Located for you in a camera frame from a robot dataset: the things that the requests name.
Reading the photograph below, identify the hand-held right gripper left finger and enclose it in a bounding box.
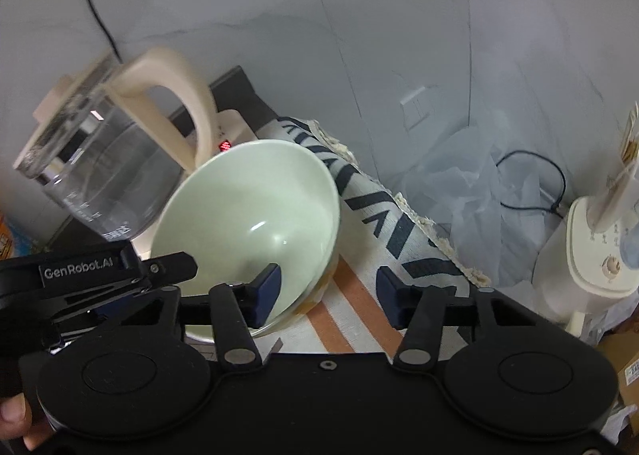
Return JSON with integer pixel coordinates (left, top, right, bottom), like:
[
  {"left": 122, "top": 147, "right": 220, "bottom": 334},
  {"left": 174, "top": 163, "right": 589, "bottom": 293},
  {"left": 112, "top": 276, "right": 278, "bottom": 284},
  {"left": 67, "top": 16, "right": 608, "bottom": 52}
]
[{"left": 122, "top": 263, "right": 283, "bottom": 367}]

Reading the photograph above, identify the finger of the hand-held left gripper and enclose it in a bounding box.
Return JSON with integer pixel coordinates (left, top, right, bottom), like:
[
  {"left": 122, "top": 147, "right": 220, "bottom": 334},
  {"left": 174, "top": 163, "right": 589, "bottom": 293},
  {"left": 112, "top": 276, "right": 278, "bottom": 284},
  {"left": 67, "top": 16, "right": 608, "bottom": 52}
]
[
  {"left": 57, "top": 287, "right": 153, "bottom": 326},
  {"left": 141, "top": 251, "right": 198, "bottom": 287}
]

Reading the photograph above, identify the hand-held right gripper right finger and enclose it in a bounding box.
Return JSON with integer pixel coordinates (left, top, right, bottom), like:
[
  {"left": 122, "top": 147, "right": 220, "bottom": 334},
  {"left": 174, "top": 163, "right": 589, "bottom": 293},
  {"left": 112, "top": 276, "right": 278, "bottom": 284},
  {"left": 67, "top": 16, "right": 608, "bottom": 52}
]
[{"left": 376, "top": 266, "right": 541, "bottom": 371}]

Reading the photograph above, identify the pale green bowl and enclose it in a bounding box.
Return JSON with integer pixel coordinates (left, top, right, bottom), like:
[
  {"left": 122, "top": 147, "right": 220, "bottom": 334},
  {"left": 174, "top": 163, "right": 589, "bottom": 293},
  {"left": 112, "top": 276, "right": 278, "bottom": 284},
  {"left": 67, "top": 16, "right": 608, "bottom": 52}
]
[{"left": 150, "top": 139, "right": 341, "bottom": 331}]

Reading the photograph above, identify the person's left hand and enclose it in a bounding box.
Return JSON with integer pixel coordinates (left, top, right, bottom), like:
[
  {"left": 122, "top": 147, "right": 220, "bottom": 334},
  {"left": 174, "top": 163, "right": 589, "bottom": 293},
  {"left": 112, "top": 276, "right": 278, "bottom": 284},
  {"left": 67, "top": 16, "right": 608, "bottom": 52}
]
[{"left": 0, "top": 392, "right": 53, "bottom": 453}]

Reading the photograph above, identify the patterned white tablecloth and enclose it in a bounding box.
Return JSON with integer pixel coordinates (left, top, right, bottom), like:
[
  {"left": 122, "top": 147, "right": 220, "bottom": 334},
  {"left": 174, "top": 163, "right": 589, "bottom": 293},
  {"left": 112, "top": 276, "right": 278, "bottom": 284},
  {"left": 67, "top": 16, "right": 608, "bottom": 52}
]
[{"left": 250, "top": 116, "right": 492, "bottom": 355}]

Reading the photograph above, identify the clear plastic bag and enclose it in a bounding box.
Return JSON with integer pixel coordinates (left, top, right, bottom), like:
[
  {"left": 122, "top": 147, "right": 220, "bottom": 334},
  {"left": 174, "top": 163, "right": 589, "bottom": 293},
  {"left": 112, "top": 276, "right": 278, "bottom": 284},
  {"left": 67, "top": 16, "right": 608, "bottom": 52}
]
[{"left": 399, "top": 126, "right": 572, "bottom": 289}]

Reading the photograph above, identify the white appliance with knob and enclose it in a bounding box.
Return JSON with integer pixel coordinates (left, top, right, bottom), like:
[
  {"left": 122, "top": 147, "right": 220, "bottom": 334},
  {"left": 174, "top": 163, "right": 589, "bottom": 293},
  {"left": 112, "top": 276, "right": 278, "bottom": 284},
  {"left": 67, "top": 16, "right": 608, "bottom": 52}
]
[{"left": 534, "top": 103, "right": 639, "bottom": 338}]

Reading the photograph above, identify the cardboard box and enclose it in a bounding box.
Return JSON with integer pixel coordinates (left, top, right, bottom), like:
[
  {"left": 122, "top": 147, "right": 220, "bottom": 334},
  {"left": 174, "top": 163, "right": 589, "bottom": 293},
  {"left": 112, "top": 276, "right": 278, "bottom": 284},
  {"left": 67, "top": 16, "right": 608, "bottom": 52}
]
[{"left": 596, "top": 330, "right": 639, "bottom": 411}]

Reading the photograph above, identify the glass kettle with cream handle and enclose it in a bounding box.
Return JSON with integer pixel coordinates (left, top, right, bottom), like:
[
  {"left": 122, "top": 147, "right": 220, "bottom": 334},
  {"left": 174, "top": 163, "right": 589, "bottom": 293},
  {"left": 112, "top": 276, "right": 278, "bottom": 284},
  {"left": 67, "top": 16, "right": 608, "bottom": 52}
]
[{"left": 12, "top": 47, "right": 218, "bottom": 243}]

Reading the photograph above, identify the white wall socket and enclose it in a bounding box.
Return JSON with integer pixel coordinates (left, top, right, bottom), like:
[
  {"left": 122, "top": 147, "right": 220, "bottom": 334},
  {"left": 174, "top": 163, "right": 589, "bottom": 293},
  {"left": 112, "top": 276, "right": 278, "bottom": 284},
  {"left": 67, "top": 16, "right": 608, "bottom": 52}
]
[{"left": 399, "top": 83, "right": 433, "bottom": 131}]

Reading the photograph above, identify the thin black cable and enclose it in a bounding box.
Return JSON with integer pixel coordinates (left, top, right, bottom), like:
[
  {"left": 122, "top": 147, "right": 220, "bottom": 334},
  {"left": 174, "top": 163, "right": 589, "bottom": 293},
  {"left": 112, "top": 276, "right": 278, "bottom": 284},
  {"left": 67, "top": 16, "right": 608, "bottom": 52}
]
[{"left": 492, "top": 150, "right": 568, "bottom": 215}]

